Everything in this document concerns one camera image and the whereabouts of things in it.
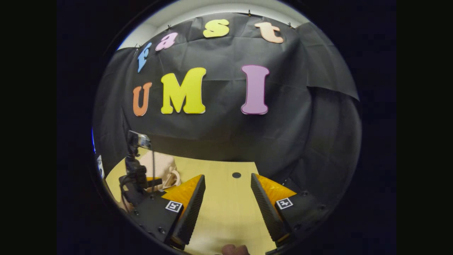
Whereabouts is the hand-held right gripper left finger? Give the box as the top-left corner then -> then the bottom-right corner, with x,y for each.
129,174 -> 206,248

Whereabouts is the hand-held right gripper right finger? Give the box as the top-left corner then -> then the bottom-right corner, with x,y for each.
251,173 -> 331,248

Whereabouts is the beige suitcase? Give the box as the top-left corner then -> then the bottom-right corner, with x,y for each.
138,152 -> 182,192

